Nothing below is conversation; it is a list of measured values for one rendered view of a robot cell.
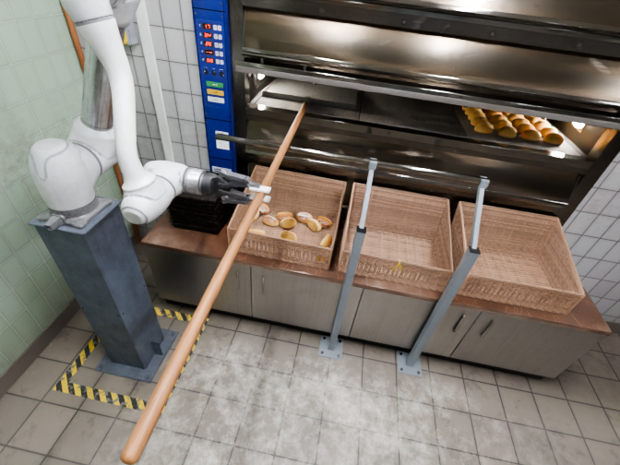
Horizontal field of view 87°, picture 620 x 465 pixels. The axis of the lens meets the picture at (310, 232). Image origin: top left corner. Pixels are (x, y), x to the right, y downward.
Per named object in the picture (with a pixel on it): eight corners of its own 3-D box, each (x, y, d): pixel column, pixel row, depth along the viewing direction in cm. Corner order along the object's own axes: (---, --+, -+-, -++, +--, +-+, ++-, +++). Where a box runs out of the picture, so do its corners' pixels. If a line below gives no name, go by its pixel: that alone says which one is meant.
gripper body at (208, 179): (207, 167, 115) (232, 172, 114) (209, 187, 120) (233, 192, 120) (197, 177, 109) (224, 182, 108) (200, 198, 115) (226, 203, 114)
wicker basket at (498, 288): (440, 235, 204) (458, 198, 187) (533, 252, 201) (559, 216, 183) (455, 295, 167) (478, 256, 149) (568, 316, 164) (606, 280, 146)
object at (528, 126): (455, 99, 225) (459, 90, 221) (527, 109, 222) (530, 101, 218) (474, 133, 178) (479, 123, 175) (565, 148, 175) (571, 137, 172)
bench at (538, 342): (197, 251, 254) (186, 187, 217) (517, 313, 238) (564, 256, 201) (160, 309, 211) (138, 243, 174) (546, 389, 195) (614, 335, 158)
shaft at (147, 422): (137, 469, 53) (132, 463, 52) (120, 464, 54) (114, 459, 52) (307, 107, 183) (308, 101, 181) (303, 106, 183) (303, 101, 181)
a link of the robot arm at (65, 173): (34, 208, 115) (3, 150, 101) (67, 182, 129) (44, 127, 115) (79, 214, 115) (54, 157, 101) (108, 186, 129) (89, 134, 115)
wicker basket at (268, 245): (255, 201, 213) (255, 163, 195) (340, 218, 208) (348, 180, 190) (226, 250, 176) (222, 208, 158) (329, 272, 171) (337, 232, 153)
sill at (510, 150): (249, 110, 183) (248, 102, 180) (583, 163, 171) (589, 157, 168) (245, 113, 178) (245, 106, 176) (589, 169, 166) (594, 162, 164)
